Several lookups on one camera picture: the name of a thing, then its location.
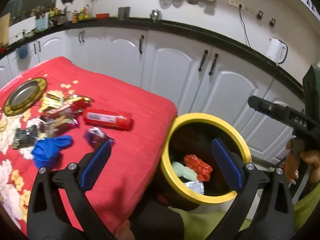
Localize wooden cutting board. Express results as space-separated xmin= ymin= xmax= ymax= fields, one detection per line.
xmin=0 ymin=13 xmax=10 ymax=47

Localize yellow rimmed trash bin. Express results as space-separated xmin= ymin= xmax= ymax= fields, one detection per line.
xmin=159 ymin=113 xmax=252 ymax=210

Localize red clear snack wrapper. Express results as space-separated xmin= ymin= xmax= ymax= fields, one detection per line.
xmin=41 ymin=114 xmax=79 ymax=129

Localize dark green snack wrapper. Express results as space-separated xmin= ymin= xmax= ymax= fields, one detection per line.
xmin=12 ymin=125 xmax=38 ymax=150

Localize yellow brown snack bag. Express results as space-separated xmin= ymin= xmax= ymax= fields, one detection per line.
xmin=38 ymin=90 xmax=95 ymax=114

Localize purple snack wrapper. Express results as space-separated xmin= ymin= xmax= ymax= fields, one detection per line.
xmin=84 ymin=127 xmax=115 ymax=148

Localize red plastic bag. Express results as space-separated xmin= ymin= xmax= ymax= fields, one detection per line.
xmin=183 ymin=154 xmax=213 ymax=182

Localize round metal gold-rimmed tray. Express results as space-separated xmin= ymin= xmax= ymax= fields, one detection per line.
xmin=3 ymin=77 xmax=47 ymax=116

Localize light green foam sleeve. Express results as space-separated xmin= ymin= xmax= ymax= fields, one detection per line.
xmin=172 ymin=161 xmax=197 ymax=181

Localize grey canister pair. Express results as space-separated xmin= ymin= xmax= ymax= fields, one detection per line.
xmin=118 ymin=7 xmax=131 ymax=20

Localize red cylindrical can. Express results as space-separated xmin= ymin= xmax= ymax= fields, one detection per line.
xmin=83 ymin=108 xmax=132 ymax=131

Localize wall power socket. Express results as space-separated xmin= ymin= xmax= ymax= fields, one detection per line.
xmin=228 ymin=0 xmax=244 ymax=9

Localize white electric kettle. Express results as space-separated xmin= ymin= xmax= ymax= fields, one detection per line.
xmin=266 ymin=37 xmax=289 ymax=65

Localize red floral table cloth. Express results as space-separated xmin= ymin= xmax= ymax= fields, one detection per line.
xmin=1 ymin=57 xmax=177 ymax=239

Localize green sleeve forearm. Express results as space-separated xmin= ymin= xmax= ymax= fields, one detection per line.
xmin=170 ymin=182 xmax=320 ymax=240

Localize white lower cabinets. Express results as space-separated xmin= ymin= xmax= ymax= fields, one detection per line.
xmin=1 ymin=27 xmax=303 ymax=165

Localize red bowl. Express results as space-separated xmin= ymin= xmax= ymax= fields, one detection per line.
xmin=96 ymin=13 xmax=110 ymax=20

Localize blue glove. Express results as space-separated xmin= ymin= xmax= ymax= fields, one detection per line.
xmin=31 ymin=135 xmax=73 ymax=169

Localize steel kettle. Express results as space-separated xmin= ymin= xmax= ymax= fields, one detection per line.
xmin=150 ymin=9 xmax=162 ymax=22

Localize person right hand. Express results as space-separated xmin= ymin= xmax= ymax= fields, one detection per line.
xmin=285 ymin=138 xmax=319 ymax=185

